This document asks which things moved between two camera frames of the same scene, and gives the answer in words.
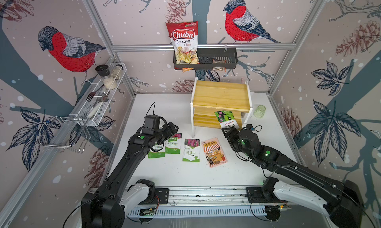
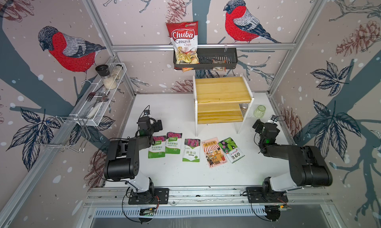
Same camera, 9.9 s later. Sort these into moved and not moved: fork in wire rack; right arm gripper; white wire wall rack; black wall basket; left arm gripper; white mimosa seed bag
Moved: right arm gripper; left arm gripper
Not moved: white wire wall rack; fork in wire rack; black wall basket; white mimosa seed bag
